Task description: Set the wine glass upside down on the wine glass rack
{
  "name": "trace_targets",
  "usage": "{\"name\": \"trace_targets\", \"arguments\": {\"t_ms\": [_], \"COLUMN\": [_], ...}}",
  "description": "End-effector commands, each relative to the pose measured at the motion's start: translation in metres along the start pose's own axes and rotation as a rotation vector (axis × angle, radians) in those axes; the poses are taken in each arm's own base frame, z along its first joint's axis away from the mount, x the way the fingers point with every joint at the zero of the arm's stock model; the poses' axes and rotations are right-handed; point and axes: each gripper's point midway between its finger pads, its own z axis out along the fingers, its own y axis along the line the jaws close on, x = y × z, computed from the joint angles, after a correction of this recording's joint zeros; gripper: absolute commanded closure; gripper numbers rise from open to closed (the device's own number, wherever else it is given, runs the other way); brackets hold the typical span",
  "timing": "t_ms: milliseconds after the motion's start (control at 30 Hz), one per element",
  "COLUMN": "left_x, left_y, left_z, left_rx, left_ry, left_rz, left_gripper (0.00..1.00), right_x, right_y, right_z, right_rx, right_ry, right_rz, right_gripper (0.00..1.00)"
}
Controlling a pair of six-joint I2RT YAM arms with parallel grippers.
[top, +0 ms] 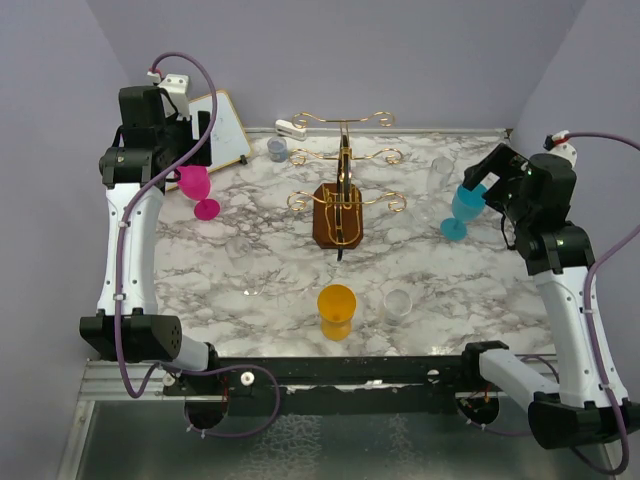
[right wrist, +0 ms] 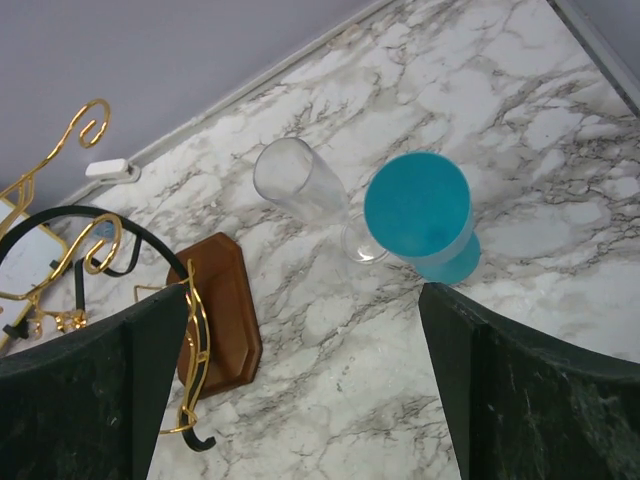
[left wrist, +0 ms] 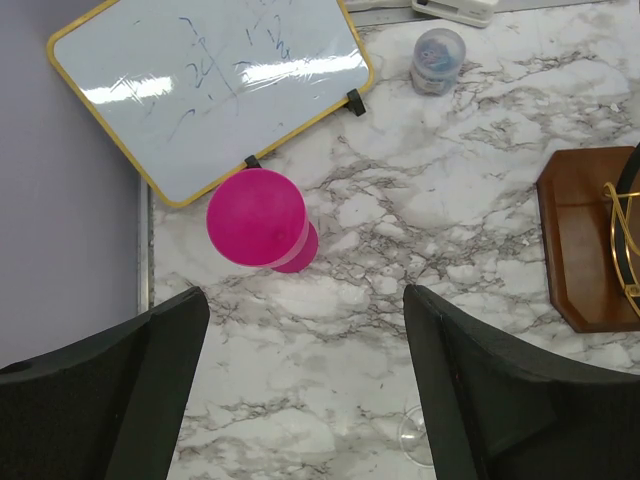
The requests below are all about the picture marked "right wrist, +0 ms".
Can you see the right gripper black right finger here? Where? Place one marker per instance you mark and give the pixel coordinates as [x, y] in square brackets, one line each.
[521, 404]

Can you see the small framed whiteboard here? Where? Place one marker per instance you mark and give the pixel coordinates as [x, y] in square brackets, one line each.
[26, 265]

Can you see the clear champagne flute glass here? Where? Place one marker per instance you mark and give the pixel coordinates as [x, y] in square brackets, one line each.
[294, 177]

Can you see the gold and black glass rack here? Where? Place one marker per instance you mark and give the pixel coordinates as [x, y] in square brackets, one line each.
[98, 259]

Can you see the blue plastic wine glass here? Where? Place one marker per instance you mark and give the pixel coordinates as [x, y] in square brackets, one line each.
[419, 208]

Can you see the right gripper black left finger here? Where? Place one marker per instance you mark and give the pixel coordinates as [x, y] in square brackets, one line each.
[89, 404]

